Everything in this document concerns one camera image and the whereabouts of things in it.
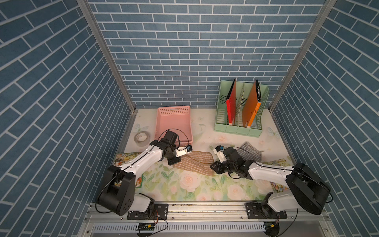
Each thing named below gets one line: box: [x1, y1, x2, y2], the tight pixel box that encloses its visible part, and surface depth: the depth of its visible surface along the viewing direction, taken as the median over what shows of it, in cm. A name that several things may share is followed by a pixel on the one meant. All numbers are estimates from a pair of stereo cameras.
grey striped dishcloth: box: [237, 141, 265, 162], surface depth 95 cm
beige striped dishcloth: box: [173, 151, 215, 177], surface depth 88 cm
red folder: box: [226, 78, 237, 126], surface depth 93 cm
